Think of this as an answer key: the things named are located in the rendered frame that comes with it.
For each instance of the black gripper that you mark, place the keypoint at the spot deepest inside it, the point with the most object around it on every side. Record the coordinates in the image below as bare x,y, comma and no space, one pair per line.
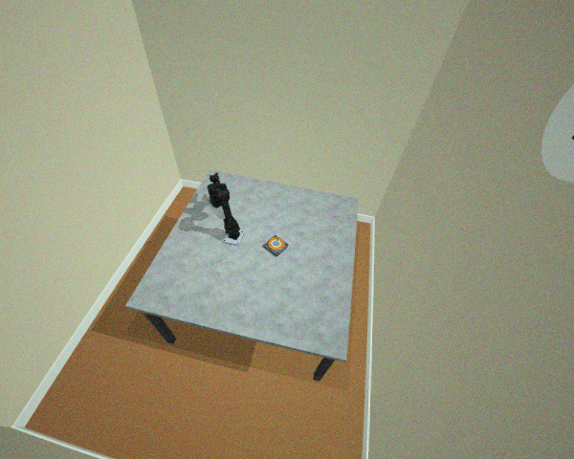
214,178

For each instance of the orange round plate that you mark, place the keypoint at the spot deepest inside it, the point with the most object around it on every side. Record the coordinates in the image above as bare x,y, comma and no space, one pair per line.
276,248

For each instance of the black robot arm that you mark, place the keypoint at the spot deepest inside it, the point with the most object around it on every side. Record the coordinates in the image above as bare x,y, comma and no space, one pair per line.
219,196

